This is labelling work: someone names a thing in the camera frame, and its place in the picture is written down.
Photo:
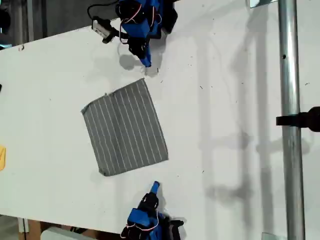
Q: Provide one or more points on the steel post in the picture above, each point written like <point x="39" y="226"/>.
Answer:
<point x="290" y="75"/>

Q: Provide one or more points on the black post clamp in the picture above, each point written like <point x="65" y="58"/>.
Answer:
<point x="300" y="120"/>

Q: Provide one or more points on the grey white-striped towel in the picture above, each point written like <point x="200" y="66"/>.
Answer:
<point x="125" y="127"/>

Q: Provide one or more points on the white box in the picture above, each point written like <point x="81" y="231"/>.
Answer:
<point x="57" y="235"/>

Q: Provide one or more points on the round black object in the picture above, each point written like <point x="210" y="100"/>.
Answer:
<point x="3" y="18"/>

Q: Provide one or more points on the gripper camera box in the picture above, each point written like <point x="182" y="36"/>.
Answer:
<point x="175" y="222"/>
<point x="100" y="27"/>

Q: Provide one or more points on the grey metal frame post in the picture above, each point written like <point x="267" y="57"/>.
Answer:
<point x="30" y="20"/>

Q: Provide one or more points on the yellow object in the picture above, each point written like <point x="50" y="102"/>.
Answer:
<point x="2" y="157"/>

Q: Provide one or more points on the wooden table support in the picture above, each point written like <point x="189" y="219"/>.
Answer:
<point x="33" y="226"/>

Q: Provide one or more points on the white metal table leg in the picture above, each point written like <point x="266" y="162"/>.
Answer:
<point x="22" y="225"/>

